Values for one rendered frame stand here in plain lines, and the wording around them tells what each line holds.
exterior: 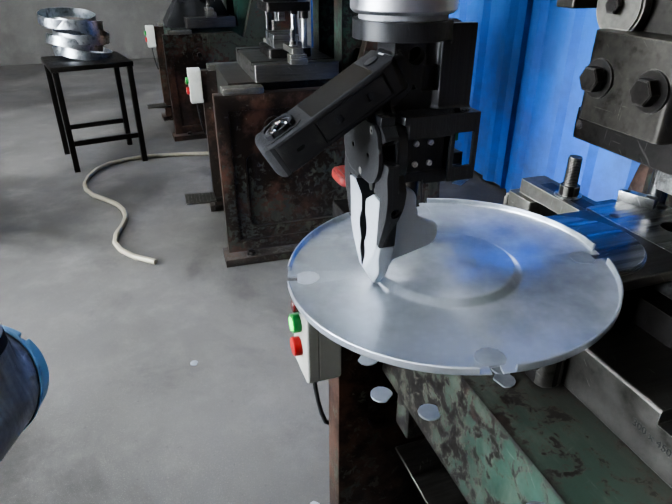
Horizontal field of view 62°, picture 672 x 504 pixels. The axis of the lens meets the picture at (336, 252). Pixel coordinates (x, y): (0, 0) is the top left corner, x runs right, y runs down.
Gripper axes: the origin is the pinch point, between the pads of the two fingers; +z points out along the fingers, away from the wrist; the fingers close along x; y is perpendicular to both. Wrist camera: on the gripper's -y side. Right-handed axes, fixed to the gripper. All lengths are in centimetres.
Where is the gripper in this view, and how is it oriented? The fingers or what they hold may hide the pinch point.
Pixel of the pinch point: (367, 268)
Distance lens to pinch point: 48.2
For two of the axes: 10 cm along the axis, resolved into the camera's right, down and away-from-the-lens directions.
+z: 0.0, 8.8, 4.7
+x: -3.3, -4.4, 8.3
